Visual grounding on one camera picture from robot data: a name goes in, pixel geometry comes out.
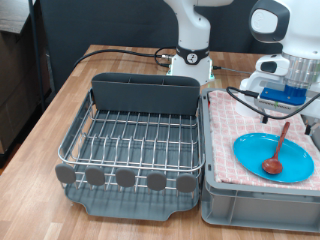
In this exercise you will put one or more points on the black metal pole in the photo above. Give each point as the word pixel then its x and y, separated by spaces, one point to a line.
pixel 36 50

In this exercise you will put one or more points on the blue plastic plate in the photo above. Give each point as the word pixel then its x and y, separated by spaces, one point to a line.
pixel 293 160

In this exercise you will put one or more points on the wrist camera on blue mount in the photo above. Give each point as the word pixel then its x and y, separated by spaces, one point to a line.
pixel 283 95

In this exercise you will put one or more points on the pink checked dish cloth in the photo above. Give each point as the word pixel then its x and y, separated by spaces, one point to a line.
pixel 226 133

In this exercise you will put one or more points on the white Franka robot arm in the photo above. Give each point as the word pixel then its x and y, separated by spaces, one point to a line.
pixel 193 26

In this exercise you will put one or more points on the dark grey cutlery caddy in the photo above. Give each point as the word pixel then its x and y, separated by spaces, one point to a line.
pixel 143 96

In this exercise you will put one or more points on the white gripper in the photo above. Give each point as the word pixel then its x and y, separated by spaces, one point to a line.
pixel 271 80

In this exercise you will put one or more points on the grey plastic drain tray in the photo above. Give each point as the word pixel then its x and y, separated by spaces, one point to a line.
pixel 133 206

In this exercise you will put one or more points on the wooden cabinet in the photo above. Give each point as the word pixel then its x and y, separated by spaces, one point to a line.
pixel 16 83

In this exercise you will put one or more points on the grey plastic crate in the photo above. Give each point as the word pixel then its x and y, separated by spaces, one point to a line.
pixel 260 210

